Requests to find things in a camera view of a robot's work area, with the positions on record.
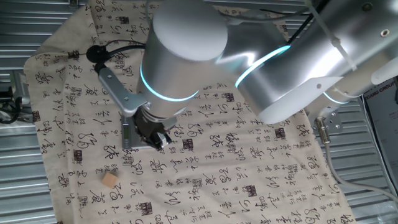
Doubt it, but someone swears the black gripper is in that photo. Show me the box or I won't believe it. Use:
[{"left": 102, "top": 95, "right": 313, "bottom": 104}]
[{"left": 132, "top": 107, "right": 174, "bottom": 152}]

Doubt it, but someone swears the small wooden cube block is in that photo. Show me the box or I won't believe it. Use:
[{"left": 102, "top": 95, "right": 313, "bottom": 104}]
[{"left": 101, "top": 172, "right": 119, "bottom": 190}]

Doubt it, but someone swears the calligraphy print beige tablecloth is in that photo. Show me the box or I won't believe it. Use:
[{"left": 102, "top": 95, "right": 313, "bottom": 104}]
[{"left": 24, "top": 0, "right": 357, "bottom": 224}]

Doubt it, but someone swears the printed poster sheet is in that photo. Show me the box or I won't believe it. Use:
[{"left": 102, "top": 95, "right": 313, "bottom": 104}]
[{"left": 362, "top": 77, "right": 398, "bottom": 187}]

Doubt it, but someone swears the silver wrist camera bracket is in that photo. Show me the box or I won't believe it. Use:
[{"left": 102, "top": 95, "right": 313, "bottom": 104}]
[{"left": 97, "top": 66, "right": 147, "bottom": 118}]

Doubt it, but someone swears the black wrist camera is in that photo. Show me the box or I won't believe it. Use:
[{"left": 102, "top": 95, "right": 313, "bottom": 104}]
[{"left": 85, "top": 44, "right": 110, "bottom": 74}]

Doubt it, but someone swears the silver camera box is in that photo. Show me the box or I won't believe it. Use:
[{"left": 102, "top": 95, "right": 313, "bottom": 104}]
[{"left": 11, "top": 70, "right": 31, "bottom": 105}]

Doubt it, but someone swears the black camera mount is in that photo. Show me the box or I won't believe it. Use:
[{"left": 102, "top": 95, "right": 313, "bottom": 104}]
[{"left": 0, "top": 86, "right": 23, "bottom": 124}]

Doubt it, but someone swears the grey cable with metal connector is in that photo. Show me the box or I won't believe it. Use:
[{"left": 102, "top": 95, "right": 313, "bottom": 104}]
[{"left": 313, "top": 116, "right": 398, "bottom": 203}]

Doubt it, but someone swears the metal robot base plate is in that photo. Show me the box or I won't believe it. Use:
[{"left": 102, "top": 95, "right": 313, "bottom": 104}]
[{"left": 317, "top": 108, "right": 343, "bottom": 136}]

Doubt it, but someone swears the white cable tie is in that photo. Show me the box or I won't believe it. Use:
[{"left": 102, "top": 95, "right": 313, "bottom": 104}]
[{"left": 305, "top": 0, "right": 358, "bottom": 72}]

